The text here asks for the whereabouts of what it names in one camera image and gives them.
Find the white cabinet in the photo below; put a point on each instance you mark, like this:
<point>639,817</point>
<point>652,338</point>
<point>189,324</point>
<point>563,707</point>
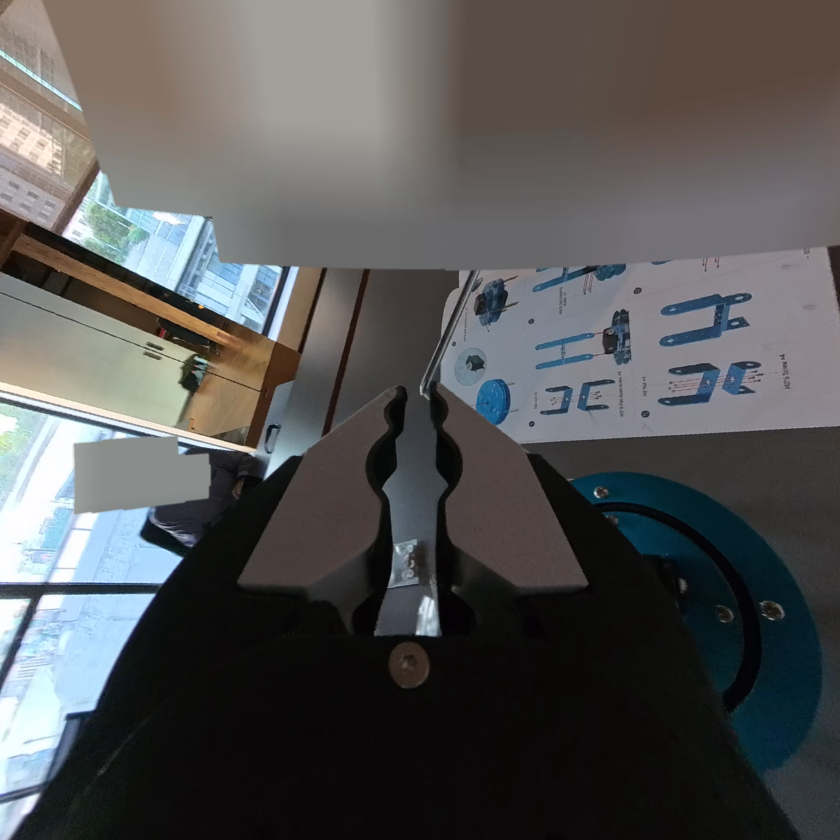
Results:
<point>85,354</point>

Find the small clear parts bag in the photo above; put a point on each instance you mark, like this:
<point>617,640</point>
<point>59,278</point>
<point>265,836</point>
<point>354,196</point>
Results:
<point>408,563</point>

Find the printed assembly instruction sheet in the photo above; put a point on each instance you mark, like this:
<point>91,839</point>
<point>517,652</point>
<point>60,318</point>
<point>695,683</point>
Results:
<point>656,348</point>

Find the wooden shelf unit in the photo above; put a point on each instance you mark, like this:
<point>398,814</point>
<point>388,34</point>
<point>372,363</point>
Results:
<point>216,354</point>

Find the thin metal hex key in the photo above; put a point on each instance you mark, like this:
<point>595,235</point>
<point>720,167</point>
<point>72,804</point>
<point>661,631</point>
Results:
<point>447,333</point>

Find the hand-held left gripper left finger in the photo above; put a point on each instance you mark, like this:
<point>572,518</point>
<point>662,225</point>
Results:
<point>308,518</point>

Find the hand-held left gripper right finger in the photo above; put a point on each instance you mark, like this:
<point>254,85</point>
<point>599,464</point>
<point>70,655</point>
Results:
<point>512,518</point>

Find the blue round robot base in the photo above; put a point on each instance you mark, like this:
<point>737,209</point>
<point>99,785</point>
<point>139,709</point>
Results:
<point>741,630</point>

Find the grey desk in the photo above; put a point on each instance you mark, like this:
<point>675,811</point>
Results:
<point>709,459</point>

